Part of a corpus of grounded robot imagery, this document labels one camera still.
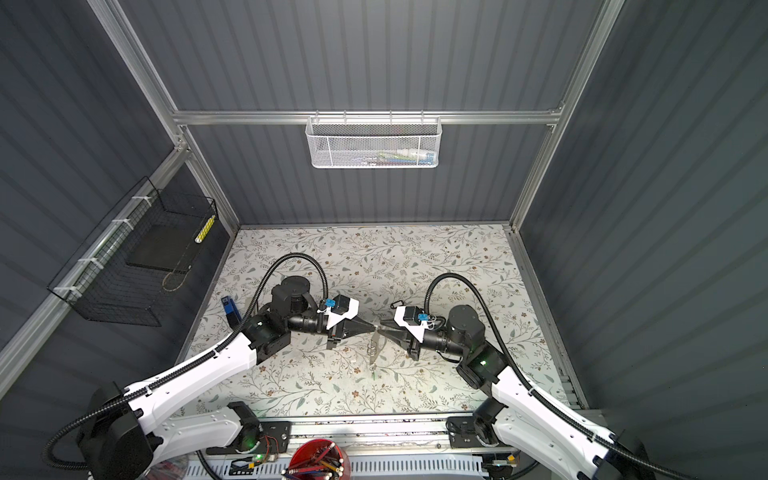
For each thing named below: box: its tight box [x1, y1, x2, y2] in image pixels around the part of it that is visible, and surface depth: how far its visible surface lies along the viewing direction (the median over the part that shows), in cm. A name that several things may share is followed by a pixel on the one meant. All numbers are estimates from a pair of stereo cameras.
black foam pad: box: [126, 223, 201, 273], surface depth 79 cm
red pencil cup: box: [288, 438, 351, 480], surface depth 62 cm
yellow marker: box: [194, 215, 216, 243], surface depth 83 cm
